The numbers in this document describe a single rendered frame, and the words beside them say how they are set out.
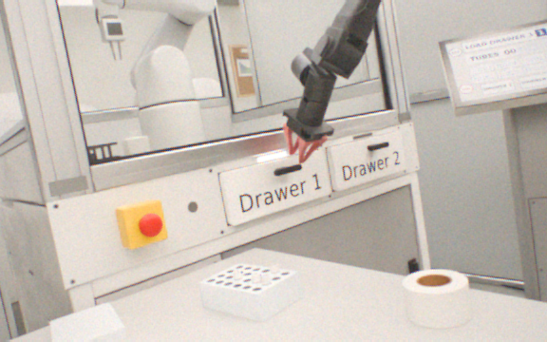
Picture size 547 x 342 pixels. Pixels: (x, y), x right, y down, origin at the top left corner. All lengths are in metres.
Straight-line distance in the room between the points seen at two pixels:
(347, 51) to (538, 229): 1.09
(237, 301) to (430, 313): 0.24
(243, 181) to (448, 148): 1.74
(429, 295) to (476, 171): 1.98
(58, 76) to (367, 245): 0.86
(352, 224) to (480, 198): 1.39
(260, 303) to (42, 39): 0.54
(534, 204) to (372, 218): 0.66
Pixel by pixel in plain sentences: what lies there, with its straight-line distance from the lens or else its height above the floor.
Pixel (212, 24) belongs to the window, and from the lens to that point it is 0.97.
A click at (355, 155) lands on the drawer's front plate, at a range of 1.14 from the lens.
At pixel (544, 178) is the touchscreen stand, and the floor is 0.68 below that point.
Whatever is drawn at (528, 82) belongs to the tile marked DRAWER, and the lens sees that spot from 1.59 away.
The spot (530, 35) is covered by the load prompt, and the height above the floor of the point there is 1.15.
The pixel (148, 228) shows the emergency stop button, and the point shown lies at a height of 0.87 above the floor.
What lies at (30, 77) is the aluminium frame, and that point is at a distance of 0.80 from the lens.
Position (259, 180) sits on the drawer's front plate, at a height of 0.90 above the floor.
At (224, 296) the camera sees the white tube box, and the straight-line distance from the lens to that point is 0.62.
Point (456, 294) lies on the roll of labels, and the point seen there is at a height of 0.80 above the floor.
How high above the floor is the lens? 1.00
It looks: 5 degrees down
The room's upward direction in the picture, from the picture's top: 10 degrees counter-clockwise
